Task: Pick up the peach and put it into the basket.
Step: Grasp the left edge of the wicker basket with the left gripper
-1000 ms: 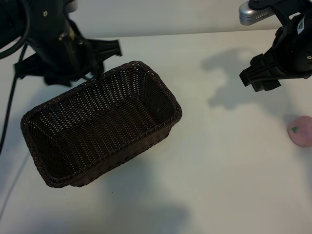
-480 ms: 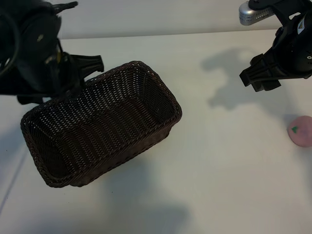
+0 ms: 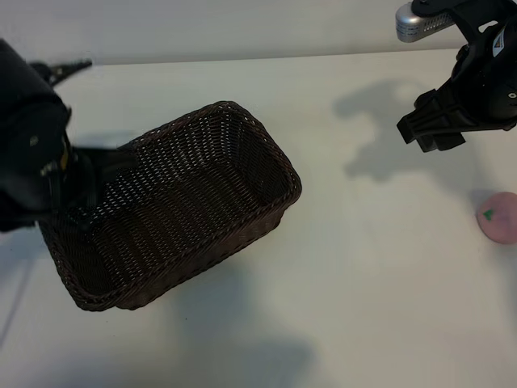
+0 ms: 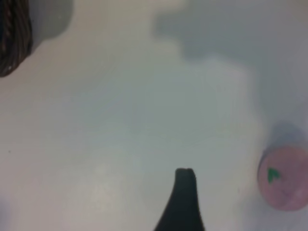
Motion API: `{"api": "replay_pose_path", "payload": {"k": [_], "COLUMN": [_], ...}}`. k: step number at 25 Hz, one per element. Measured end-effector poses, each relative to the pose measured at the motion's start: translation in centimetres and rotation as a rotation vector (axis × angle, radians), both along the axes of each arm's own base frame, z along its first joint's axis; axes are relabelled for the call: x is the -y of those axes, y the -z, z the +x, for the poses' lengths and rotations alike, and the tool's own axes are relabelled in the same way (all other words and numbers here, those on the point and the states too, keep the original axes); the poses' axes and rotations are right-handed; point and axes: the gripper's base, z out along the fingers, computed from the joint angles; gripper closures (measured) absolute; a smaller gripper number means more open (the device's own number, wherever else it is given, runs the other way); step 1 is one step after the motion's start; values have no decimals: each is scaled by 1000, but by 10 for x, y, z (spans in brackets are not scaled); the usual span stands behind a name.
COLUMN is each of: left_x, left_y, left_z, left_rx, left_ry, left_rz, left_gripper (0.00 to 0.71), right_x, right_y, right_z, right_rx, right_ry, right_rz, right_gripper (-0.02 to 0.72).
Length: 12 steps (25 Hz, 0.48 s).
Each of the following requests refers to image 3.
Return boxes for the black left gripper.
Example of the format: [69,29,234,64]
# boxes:
[52,145,141,234]

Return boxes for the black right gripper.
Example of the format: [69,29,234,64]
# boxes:
[396,44,517,154]

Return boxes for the pink peach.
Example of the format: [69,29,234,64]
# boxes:
[476,191,517,246]

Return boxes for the dark brown wicker basket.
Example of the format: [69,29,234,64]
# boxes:
[38,99,303,312]

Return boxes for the thin black hanging cable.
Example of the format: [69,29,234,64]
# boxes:
[0,258,36,339]

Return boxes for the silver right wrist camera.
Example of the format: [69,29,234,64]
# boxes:
[394,2,454,43]

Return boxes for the black right camera bracket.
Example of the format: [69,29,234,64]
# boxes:
[410,0,506,41]

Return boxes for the black camera bracket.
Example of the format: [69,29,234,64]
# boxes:
[28,57,94,86]
[410,0,506,41]

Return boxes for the black left camera bracket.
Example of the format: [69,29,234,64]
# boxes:
[28,57,94,86]

